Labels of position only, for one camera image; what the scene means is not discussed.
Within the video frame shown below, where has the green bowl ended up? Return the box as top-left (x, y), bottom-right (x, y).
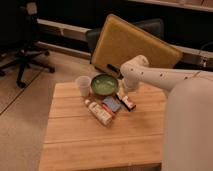
top-left (91, 74), bottom-right (119, 96)

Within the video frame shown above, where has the red flat packet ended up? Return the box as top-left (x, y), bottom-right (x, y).
top-left (101, 103), bottom-right (116, 118)

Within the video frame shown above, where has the yellow cushioned chair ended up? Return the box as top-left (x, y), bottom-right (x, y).
top-left (86, 14), bottom-right (183, 77)

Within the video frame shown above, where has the blue sponge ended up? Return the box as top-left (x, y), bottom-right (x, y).
top-left (103, 96), bottom-right (121, 112)

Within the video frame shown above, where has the translucent plastic cup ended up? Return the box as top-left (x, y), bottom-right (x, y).
top-left (75, 76), bottom-right (91, 97)

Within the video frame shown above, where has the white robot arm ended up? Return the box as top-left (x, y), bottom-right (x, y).
top-left (120, 55), bottom-right (213, 171)

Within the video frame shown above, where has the white lotion bottle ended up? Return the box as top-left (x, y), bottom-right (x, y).
top-left (85, 99), bottom-right (112, 126)

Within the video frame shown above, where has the black office chair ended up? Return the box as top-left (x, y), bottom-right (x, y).
top-left (0, 0), bottom-right (55, 88)

